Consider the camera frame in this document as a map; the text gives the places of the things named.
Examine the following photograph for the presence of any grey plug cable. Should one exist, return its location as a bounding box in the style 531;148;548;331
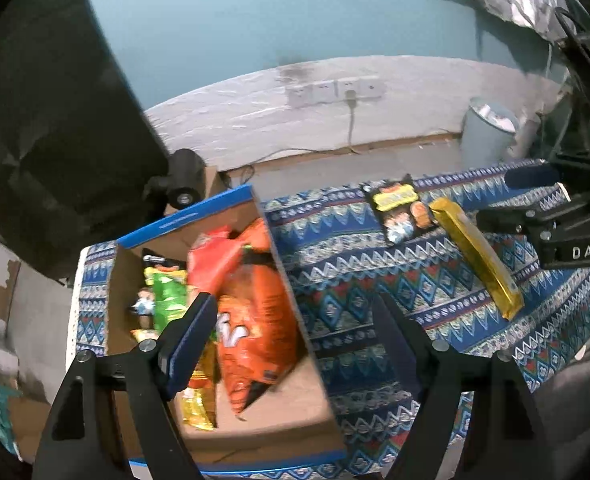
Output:
345;89;358;151

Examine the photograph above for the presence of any black tripod stand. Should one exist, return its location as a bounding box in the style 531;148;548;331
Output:
542;6;590;161

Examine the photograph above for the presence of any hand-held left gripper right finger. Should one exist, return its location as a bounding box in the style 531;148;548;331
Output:
372;292;563;480

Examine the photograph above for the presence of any green snack bag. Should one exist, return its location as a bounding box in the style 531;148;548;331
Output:
145;266;192;333

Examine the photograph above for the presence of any grey-blue trash bin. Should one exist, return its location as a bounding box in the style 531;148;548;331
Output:
460;97;520;171

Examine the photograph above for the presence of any black webcam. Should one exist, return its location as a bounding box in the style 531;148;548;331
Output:
147;149;206;209

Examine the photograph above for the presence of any blue-edged cardboard box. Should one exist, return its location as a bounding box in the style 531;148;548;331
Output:
106;184;348;473

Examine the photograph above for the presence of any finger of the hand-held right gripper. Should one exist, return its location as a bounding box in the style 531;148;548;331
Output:
476;187;590;233
504;150;590;191

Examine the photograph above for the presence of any long gold snack packet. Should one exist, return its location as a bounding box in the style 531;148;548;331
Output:
429;197;524;322

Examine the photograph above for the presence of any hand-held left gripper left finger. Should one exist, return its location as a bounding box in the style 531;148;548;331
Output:
32;291;219;480

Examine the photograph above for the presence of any large orange chip bag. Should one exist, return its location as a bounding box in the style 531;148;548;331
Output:
215;220;300;416

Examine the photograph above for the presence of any black cartoon snack packet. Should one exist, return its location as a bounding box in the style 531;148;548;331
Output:
364;174;438;246
130;249;188;318

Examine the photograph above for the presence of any red-orange snack bag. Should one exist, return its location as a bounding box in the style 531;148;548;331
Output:
187;226;248;306

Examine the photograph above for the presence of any white wall socket row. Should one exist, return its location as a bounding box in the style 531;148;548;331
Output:
286;76;386;109

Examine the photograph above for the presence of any blue patterned tablecloth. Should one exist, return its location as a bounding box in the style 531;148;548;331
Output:
65;157;590;480

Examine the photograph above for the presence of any yellow snack packet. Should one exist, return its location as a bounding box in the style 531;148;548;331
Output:
181;345;219;431

